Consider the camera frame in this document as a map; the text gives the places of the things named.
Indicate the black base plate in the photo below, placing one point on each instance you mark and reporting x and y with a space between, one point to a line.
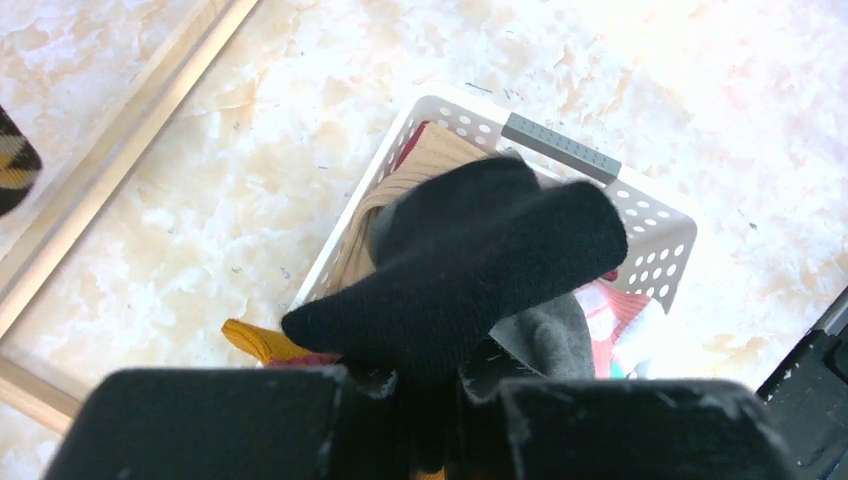
807 396

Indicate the wooden drying rack frame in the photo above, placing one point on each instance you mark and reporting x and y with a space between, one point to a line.
157 92

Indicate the grey sock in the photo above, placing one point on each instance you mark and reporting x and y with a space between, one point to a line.
552 338

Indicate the striped beige maroon sock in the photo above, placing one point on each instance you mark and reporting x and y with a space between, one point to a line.
431 151

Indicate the pink sock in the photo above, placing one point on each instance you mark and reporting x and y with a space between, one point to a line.
627 330

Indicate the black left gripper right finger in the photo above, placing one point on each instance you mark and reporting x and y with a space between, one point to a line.
515 424

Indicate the thin brown argyle sock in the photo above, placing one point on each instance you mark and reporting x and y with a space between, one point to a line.
21 165

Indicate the black sock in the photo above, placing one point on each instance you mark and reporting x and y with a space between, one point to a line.
464 250

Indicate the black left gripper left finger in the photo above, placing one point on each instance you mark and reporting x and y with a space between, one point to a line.
285 423

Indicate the white plastic basket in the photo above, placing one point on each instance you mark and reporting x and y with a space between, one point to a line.
660 229

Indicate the maroon purple sock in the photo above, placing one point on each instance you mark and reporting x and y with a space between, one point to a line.
271 348

